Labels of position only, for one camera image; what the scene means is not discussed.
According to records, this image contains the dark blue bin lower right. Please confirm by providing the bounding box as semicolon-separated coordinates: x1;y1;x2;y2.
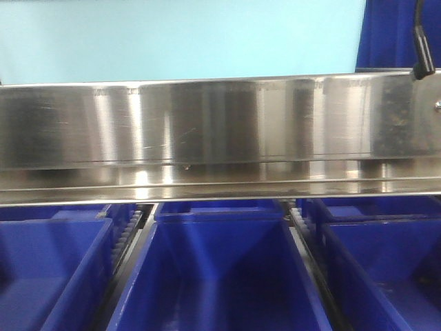
322;220;440;330

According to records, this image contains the black cable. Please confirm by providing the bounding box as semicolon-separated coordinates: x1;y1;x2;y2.
411;0;435;80

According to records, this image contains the dark blue bin lower middle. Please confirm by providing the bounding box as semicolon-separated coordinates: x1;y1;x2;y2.
107;212;331;330

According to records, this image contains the white roller track right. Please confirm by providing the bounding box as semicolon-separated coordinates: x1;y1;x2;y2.
280;199;353;330

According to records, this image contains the stainless steel shelf front rail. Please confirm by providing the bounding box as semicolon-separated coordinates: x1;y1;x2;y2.
1;70;440;206

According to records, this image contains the light blue plastic bin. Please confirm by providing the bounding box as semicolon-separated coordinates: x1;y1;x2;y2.
1;1;366;84

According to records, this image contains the dark blue bin rear middle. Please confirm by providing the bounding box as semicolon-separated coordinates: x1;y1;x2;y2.
154;199;285;222

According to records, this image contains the roller track left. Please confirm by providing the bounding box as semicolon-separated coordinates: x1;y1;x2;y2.
91;203;158;330

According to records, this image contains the dark blue bin lower left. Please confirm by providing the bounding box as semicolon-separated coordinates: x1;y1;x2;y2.
1;219;113;330

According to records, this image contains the dark blue bin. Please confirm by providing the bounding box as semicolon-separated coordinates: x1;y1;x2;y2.
322;220;440;330
1;219;113;330
356;1;440;76
154;199;285;222
107;212;331;330

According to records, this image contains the dark blue bin upper right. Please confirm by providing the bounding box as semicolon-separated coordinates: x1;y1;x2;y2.
356;1;440;76

